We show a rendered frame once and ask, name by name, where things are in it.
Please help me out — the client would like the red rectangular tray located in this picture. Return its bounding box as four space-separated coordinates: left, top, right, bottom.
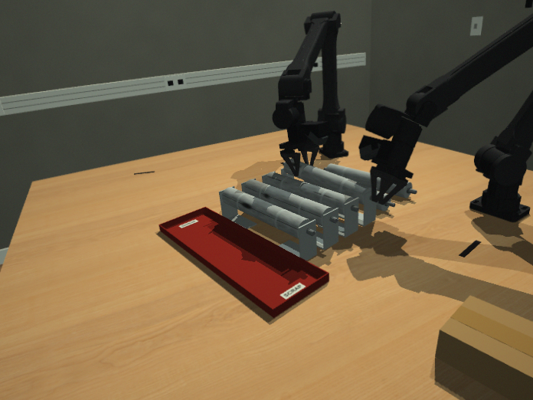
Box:
159 207 329 317

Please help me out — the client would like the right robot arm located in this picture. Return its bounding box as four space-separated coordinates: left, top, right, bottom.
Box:
273 11 348 159

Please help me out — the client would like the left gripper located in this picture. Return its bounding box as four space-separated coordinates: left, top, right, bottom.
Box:
370 141 414 205

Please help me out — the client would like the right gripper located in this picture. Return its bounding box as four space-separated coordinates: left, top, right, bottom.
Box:
279 128 319 176

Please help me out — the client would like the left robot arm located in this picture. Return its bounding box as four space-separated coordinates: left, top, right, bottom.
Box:
358 13 533 222

